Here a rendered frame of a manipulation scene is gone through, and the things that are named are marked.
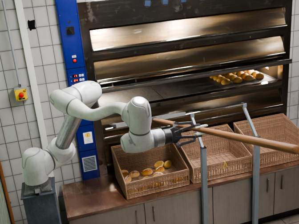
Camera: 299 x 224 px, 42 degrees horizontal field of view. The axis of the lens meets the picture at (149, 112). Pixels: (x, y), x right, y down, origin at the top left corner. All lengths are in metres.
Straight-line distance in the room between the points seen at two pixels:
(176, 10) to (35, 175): 1.76
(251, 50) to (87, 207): 2.01
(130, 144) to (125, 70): 1.55
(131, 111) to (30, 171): 1.06
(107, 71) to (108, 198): 1.05
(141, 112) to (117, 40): 1.59
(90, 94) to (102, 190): 1.31
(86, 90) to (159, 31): 1.28
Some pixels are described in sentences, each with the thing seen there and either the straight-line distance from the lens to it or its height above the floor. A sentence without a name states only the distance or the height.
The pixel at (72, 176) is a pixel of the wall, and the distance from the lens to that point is 3.60.
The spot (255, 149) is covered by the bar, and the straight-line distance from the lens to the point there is 3.36.
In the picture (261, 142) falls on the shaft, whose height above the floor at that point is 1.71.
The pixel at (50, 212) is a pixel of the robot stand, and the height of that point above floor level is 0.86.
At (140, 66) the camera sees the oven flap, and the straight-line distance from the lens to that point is 3.37.
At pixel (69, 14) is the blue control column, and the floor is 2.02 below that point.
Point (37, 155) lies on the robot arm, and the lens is 2.60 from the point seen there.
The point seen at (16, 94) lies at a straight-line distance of 3.22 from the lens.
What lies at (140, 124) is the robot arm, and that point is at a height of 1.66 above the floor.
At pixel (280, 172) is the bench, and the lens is 3.69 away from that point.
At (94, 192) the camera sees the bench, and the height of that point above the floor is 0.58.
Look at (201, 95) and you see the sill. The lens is 3.64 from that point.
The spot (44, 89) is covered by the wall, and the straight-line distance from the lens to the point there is 3.29.
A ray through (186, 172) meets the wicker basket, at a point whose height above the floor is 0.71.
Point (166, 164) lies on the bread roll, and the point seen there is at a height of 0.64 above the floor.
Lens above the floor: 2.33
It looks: 21 degrees down
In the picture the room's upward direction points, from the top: 5 degrees counter-clockwise
